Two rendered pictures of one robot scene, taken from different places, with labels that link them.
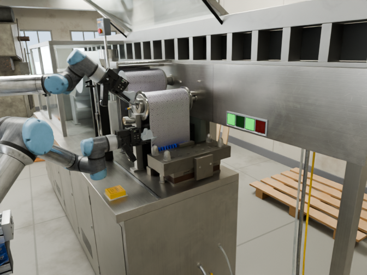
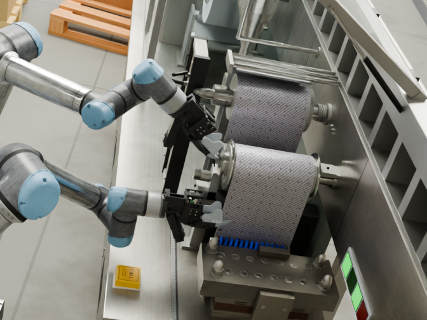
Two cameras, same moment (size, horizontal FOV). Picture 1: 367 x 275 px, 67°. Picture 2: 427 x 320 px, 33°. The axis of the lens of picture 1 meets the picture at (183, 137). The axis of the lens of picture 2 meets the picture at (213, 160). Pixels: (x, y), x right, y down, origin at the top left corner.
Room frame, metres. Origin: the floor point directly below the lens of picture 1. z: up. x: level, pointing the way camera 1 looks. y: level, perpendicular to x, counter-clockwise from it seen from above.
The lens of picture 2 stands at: (-0.28, -0.41, 2.37)
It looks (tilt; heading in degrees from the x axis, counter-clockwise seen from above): 32 degrees down; 22
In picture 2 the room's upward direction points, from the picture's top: 15 degrees clockwise
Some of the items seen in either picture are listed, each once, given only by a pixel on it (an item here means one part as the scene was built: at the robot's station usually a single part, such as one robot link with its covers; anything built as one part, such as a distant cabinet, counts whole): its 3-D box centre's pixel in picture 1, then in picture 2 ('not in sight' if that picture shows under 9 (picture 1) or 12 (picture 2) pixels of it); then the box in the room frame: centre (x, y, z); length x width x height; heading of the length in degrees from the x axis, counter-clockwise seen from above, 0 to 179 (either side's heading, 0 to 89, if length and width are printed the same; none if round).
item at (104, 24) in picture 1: (102, 27); not in sight; (1.85, 0.48, 1.66); 0.07 x 0.07 x 0.10; 49
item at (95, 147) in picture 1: (94, 146); (126, 201); (1.18, 0.40, 1.11); 0.11 x 0.08 x 0.09; 123
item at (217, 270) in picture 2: (167, 155); (218, 266); (1.19, 0.08, 1.05); 0.04 x 0.04 x 0.04
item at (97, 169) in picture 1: (94, 166); (119, 224); (1.19, 0.41, 1.01); 0.11 x 0.08 x 0.11; 67
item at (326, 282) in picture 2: (220, 141); (326, 281); (1.37, -0.19, 1.05); 0.04 x 0.04 x 0.04
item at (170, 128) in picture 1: (170, 130); (260, 219); (1.40, 0.06, 1.11); 0.23 x 0.01 x 0.18; 123
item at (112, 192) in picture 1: (115, 192); (128, 276); (1.12, 0.31, 0.91); 0.07 x 0.07 x 0.02; 33
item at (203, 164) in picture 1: (203, 167); (272, 308); (1.25, -0.10, 0.96); 0.10 x 0.03 x 0.11; 123
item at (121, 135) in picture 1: (128, 137); (182, 206); (1.27, 0.26, 1.12); 0.12 x 0.08 x 0.09; 123
